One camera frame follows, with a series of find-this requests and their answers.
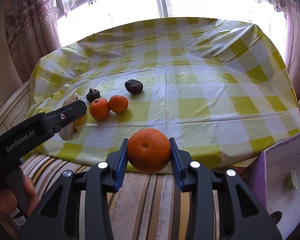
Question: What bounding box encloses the pale cut fruit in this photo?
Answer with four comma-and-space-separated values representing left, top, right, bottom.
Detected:
58, 93, 87, 141

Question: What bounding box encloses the small dark mangosteen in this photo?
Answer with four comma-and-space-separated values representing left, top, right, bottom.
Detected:
85, 88, 100, 102

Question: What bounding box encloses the orange with stem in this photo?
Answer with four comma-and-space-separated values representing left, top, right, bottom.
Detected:
89, 98, 110, 121

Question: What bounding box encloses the black wrinkled avocado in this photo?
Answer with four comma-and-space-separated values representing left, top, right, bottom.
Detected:
125, 79, 143, 95

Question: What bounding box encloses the small green fruit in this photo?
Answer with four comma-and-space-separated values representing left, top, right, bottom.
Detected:
283, 167, 299, 191

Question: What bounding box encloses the dark wrinkled round fruit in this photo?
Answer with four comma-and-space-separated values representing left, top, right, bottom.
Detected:
270, 211, 282, 225

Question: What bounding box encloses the person left hand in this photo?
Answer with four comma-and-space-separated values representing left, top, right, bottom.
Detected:
0, 175, 39, 224

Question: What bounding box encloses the cream cabinet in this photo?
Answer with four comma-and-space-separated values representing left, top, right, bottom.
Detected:
0, 80, 31, 136

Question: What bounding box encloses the striped towel cushion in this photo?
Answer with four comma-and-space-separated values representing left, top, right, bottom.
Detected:
20, 152, 251, 240

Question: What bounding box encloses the purple white cardboard box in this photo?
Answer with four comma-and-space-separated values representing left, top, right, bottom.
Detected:
243, 133, 300, 239

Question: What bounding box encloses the pink floral curtain left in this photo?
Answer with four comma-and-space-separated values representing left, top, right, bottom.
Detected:
4, 0, 61, 82

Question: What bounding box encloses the yellow checkered plastic tablecloth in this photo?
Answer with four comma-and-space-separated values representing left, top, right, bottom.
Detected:
27, 17, 300, 168

